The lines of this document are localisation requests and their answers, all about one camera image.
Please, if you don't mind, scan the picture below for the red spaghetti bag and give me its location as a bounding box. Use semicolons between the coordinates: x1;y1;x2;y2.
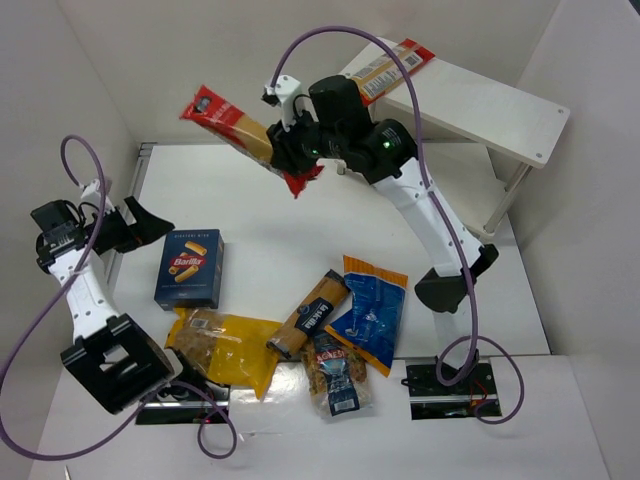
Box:
344;38;436;107
180;85;324;198

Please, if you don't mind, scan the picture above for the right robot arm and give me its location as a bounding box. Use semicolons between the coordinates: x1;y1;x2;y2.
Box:
262;75;498;386

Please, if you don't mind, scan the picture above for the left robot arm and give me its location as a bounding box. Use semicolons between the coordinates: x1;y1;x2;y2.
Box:
31;196;175;414

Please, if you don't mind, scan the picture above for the red spaghetti bag on shelf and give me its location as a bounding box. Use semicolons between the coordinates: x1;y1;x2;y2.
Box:
344;38;436;107

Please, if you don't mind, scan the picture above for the blue Barilla pasta box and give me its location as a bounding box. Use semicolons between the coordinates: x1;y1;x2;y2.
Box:
154;229;225;311

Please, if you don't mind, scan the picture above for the white two-tier shelf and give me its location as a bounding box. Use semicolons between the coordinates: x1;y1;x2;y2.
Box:
333;36;571;236

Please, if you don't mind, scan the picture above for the yellow fusilli pasta bag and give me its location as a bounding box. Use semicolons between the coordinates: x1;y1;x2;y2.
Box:
165;308;280;399

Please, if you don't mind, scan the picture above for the blue orange pasta bag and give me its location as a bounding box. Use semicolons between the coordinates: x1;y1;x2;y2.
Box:
325;255;408;377

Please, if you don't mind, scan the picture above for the Agnesi fusilli pasta bag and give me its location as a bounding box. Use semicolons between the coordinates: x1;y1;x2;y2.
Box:
300;332;372;419

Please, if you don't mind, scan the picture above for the dark label spaghetti bag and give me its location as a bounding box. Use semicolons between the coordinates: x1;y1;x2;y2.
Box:
266;269;350;359

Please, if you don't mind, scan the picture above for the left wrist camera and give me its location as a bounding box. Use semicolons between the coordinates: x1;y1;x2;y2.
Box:
80;177;114;213

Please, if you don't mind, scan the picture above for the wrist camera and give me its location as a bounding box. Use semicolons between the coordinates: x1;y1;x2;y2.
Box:
262;75;302;131
80;177;114;213

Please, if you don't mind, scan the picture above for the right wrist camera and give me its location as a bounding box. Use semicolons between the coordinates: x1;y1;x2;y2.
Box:
262;75;302;131

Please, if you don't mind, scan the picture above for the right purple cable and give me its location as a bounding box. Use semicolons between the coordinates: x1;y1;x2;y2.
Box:
269;25;525;424

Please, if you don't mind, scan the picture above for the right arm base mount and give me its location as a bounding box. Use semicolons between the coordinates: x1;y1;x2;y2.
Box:
400;361;502;420

